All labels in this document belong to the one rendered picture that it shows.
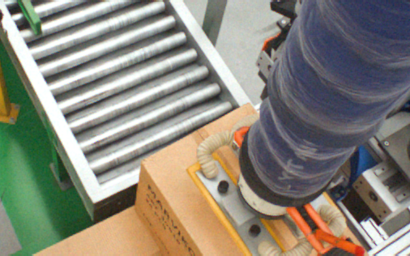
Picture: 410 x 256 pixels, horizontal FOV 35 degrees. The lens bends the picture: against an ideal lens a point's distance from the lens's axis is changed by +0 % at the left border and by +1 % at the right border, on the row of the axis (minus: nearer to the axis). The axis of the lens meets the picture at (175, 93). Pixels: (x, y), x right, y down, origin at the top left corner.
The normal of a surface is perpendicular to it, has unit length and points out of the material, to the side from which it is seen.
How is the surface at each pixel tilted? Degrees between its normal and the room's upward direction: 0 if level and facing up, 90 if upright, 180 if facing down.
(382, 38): 89
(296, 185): 74
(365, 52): 105
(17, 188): 0
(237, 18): 0
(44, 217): 0
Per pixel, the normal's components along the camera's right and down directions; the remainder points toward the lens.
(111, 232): 0.10, -0.51
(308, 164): -0.15, 0.60
